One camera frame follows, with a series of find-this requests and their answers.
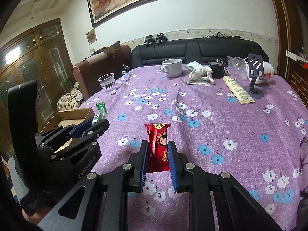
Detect cream tube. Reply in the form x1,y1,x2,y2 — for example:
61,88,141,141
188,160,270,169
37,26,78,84
223,75,255,105

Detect white crumpled cloth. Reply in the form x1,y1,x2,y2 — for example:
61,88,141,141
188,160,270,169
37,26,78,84
186,61,216,86

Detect person's grey clothing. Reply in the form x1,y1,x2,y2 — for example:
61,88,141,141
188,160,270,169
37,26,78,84
7,156,32,205

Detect white jar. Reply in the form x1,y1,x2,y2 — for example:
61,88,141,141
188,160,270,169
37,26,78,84
255,61,275,85

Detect red cartoon girl snack packet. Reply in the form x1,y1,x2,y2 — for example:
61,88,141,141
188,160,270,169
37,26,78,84
144,123,172,174

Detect white mug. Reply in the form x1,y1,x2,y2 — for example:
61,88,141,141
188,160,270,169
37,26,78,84
161,58,183,78

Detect yellow wall notice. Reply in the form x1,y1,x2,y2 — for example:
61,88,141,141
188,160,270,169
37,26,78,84
86,28,97,45

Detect green twisted candy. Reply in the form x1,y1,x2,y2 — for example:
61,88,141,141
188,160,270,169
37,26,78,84
92,102,108,126

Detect brown clothing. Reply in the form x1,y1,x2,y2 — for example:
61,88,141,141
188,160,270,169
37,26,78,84
93,41,122,54

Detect plastic cup with water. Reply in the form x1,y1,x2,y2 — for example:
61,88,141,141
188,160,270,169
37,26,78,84
97,73,117,95

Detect brown armchair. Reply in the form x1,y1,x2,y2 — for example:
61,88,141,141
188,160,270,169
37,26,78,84
73,44,132,101

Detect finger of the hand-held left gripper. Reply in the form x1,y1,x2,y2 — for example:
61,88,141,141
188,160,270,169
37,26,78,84
49,119,110,160
36,118,97,147

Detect white strip box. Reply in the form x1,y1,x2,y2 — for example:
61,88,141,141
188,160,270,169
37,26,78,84
285,50,301,59

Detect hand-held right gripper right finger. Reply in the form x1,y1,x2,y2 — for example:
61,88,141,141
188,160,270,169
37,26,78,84
167,140,283,231

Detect dark tangled cables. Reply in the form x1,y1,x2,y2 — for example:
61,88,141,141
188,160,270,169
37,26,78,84
204,32,241,39

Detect spare black gripper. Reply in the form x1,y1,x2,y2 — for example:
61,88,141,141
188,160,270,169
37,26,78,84
144,35,156,47
155,33,168,44

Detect wooden glass door cabinet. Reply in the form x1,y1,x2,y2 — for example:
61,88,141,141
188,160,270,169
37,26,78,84
0,18,75,150

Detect leaf pattern blanket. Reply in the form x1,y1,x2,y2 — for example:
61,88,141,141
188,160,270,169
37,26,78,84
56,82,85,112

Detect black round container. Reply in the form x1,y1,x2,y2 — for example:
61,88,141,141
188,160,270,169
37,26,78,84
209,55,227,79

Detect black leather sofa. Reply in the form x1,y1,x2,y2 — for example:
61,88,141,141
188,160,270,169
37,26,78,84
131,38,270,74

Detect brown cardboard box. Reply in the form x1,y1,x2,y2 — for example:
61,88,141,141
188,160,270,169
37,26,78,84
38,107,95,154

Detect brick pattern cabinet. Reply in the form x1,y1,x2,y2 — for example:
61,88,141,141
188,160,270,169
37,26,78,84
290,69,308,94

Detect empty clear plastic cup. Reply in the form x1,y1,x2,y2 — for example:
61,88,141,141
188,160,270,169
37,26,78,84
227,56,248,76

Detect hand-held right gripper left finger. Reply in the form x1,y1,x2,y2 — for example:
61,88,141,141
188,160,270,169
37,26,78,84
37,140,149,231

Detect purple frame glasses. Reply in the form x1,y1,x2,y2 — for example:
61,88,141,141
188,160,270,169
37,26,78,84
298,136,308,174

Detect grey phone stand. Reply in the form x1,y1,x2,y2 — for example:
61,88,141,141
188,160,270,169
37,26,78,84
243,53,264,100

